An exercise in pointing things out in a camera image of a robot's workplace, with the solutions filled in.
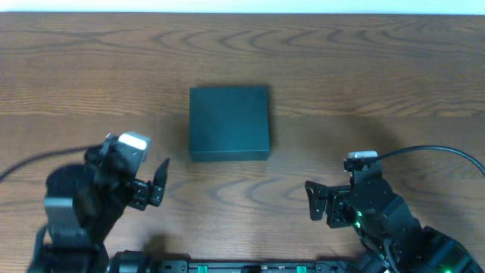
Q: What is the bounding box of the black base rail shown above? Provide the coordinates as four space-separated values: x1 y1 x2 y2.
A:
157 260 351 273

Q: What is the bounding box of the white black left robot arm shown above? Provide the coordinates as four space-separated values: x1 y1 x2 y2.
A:
27 158 170 272

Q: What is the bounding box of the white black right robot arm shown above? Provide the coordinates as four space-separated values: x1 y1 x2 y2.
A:
305 164 482 273

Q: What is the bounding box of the dark green box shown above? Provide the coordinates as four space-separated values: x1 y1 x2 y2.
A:
189 86 271 162

